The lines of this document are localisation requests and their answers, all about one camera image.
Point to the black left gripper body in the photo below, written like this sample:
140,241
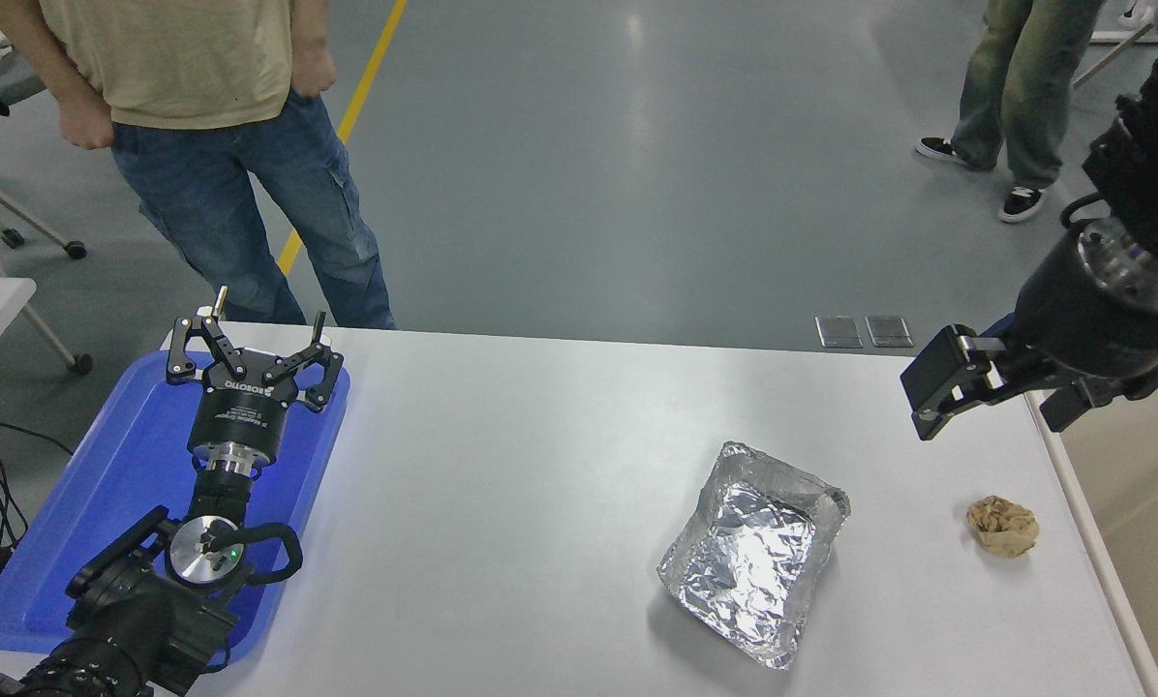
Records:
242,416

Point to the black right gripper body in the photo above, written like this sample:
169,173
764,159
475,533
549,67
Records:
1092,324

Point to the silver foil tray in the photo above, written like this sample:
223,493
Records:
748,557

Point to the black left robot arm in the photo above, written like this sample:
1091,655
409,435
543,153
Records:
143,620

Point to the person's left forearm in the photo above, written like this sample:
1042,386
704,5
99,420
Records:
310,27

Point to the person's right forearm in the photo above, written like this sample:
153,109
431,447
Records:
42,53

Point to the silver floor outlet plate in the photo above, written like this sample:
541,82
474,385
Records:
889,331
838,332

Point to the person's right hand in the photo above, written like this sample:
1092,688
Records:
85,121

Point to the person's left hand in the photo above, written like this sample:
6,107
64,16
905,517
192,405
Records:
313,73

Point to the dark blue object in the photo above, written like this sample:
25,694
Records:
997,327

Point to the large pale bin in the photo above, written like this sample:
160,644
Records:
1141,523

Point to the crumpled tan paper ball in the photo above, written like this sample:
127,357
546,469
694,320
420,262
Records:
1003,528

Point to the blue plastic tray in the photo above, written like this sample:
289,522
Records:
114,484

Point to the person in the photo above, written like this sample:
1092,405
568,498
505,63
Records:
201,174
1024,87

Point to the grey wheeled chair frame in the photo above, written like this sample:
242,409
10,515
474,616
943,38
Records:
27,218

